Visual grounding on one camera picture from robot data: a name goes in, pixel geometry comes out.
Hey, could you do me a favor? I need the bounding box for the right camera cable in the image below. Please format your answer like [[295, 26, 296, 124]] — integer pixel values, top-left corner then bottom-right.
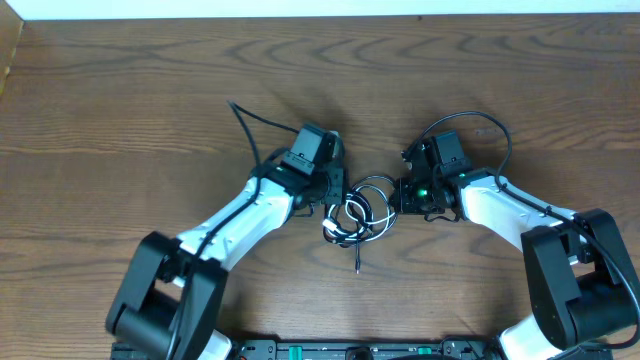
[[402, 110, 640, 350]]

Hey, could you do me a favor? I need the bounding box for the thick black cable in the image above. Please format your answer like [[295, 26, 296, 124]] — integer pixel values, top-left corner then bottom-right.
[[322, 174, 396, 248]]

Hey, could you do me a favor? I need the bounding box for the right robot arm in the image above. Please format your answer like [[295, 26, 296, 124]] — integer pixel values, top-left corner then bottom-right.
[[392, 131, 639, 359]]

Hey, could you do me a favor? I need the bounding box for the cardboard panel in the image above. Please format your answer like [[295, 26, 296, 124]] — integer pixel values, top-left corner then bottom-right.
[[0, 0, 24, 93]]

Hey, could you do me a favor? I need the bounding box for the white usb cable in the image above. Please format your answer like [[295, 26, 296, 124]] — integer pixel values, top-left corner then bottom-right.
[[322, 183, 398, 240]]

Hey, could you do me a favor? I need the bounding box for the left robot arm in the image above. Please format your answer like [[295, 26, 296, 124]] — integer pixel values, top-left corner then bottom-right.
[[105, 125, 347, 359]]

